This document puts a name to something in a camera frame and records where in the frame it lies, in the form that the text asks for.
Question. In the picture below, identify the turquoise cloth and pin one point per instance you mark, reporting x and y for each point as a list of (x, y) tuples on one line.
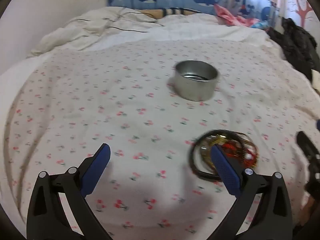
[(263, 25)]

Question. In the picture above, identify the white striped duvet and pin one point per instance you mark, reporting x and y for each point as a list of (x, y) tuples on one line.
[(110, 26)]

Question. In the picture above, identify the person right hand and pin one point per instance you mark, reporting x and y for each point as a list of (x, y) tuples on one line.
[(305, 212)]

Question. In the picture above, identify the cherry print bed sheet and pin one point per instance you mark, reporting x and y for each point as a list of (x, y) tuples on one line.
[(58, 108)]

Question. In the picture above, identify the round silver metal tin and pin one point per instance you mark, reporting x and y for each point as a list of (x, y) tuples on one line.
[(195, 80)]

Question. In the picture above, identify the striped tan pillow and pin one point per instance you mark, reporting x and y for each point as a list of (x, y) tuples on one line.
[(161, 13)]

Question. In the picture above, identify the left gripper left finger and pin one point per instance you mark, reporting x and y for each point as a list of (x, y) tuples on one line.
[(46, 217)]

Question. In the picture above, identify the black jacket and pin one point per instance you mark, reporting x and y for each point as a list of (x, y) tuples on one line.
[(299, 48)]

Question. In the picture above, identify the pink crumpled cloth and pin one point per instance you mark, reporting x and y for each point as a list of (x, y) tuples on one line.
[(232, 20)]

